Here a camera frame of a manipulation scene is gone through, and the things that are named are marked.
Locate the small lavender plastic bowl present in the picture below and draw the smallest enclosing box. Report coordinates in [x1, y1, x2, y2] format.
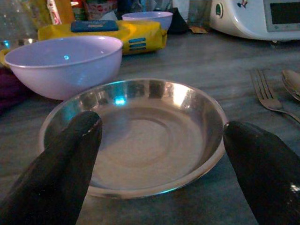
[121, 11, 173, 31]

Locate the red printed food packet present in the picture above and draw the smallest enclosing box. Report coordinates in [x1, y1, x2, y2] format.
[71, 0, 118, 21]

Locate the small brown paper tag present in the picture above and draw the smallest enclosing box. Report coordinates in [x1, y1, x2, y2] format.
[188, 26, 209, 34]

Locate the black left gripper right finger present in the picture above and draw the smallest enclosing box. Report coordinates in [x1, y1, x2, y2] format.
[223, 120, 300, 225]

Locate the dark blue flat box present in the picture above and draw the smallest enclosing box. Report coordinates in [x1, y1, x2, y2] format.
[70, 20, 119, 33]

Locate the white kitchen appliance with screen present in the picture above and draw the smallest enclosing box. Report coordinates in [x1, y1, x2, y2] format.
[209, 0, 300, 42]

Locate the purple cloth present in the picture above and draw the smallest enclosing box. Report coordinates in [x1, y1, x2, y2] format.
[0, 67, 33, 115]

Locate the large lavender plastic bowl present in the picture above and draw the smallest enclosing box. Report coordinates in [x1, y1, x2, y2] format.
[4, 35, 124, 101]

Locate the steel fork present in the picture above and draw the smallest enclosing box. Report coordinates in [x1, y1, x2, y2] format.
[249, 68, 300, 125]

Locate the clear glass bottle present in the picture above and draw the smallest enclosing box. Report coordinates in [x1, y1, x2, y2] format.
[0, 0, 38, 50]

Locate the clear drinking glass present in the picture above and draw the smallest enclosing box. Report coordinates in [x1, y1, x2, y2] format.
[187, 0, 211, 28]

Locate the yellow snack bag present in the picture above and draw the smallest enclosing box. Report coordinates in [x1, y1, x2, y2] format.
[30, 0, 75, 30]

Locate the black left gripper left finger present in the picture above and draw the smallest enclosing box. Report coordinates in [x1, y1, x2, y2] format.
[0, 111, 103, 225]

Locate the black pouch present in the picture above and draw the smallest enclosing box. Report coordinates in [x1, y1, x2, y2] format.
[168, 7, 189, 34]

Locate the yellow plastic food package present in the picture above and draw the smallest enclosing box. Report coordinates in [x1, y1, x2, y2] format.
[37, 20, 168, 56]

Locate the steel spoon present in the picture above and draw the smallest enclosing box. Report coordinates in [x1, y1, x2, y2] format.
[281, 69, 300, 102]

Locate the shallow stainless steel plate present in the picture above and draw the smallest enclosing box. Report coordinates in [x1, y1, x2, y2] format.
[38, 78, 229, 200]

